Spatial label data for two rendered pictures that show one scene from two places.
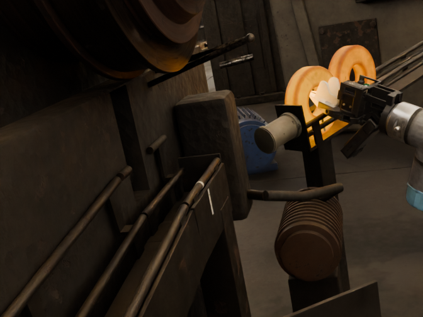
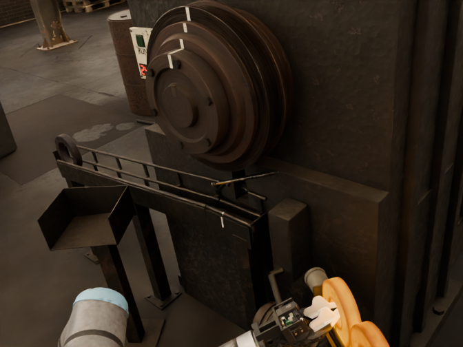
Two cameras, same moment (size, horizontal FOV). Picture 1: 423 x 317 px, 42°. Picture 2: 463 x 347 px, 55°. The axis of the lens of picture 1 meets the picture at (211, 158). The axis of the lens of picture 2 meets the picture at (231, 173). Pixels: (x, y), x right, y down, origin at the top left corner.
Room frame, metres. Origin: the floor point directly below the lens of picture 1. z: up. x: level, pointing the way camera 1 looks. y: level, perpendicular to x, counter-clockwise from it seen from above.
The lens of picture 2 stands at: (1.40, -0.98, 1.54)
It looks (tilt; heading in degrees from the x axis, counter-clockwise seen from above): 30 degrees down; 120
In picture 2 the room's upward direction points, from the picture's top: 8 degrees counter-clockwise
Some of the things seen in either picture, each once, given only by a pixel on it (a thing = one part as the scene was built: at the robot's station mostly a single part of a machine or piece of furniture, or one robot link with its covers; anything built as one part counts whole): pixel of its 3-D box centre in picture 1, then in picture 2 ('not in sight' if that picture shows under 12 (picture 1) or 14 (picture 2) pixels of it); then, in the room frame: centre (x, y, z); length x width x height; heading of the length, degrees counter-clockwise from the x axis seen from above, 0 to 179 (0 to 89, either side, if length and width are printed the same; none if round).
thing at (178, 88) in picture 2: not in sight; (184, 103); (0.75, -0.04, 1.11); 0.28 x 0.06 x 0.28; 163
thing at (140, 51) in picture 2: not in sight; (160, 56); (0.48, 0.25, 1.15); 0.26 x 0.02 x 0.18; 163
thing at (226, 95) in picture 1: (213, 157); (291, 239); (1.00, 0.00, 0.68); 0.11 x 0.08 x 0.24; 73
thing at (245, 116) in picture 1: (242, 139); not in sight; (3.05, -0.20, 0.17); 0.57 x 0.31 x 0.34; 3
